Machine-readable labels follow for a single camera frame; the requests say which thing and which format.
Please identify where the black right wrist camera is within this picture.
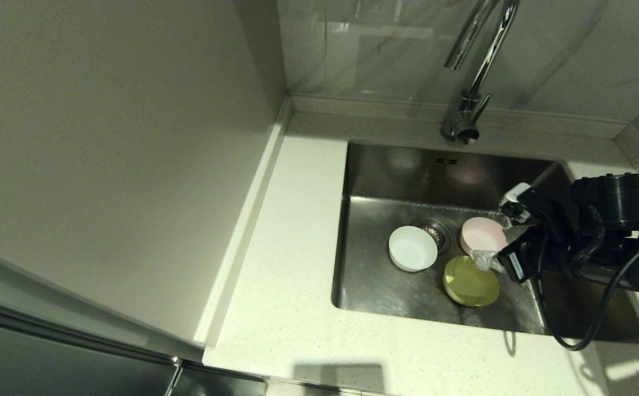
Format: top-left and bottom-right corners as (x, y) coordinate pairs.
(571, 173), (639, 232)

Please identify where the white plastic bowl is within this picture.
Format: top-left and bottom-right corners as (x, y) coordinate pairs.
(389, 225), (439, 273)

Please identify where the yellow plastic bowl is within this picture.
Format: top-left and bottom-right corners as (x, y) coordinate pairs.
(443, 255), (501, 307)

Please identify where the chrome gooseneck faucet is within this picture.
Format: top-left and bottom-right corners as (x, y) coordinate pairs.
(442, 0), (521, 145)

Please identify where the grey tall cabinet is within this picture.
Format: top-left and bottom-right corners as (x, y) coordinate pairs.
(0, 0), (288, 396)

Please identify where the round metal drain strainer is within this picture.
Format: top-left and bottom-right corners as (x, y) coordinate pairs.
(412, 218), (452, 255)

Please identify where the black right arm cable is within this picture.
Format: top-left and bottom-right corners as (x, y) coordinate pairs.
(534, 235), (639, 351)

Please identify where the stainless steel sink basin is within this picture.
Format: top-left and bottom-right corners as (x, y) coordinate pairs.
(330, 140), (639, 346)

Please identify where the pink plastic bowl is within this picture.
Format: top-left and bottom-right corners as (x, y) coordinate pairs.
(460, 217), (510, 258)

